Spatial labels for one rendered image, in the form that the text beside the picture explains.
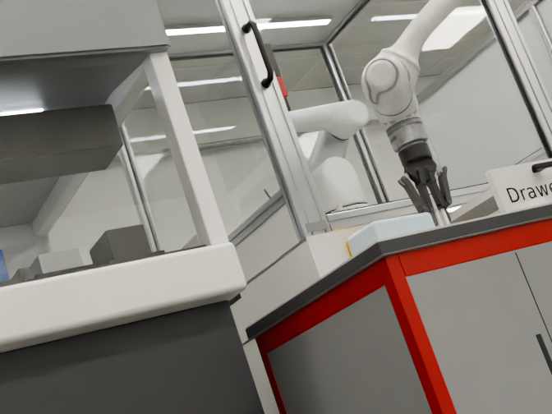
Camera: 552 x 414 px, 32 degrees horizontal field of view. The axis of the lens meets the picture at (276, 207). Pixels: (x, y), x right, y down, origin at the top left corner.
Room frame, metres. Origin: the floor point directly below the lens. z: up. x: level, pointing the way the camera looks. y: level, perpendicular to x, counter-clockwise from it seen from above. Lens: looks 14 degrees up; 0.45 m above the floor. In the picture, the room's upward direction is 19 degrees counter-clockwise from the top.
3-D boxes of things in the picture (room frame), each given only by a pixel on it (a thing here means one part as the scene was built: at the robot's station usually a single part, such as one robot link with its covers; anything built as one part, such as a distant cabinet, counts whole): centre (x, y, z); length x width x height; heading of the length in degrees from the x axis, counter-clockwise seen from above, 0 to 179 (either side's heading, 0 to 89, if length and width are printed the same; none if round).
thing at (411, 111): (2.22, -0.36, 1.19); 0.13 x 0.11 x 0.16; 170
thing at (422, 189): (2.22, -0.34, 0.94); 0.04 x 0.01 x 0.11; 21
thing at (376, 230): (1.78, -0.19, 0.78); 0.15 x 0.10 x 0.04; 127
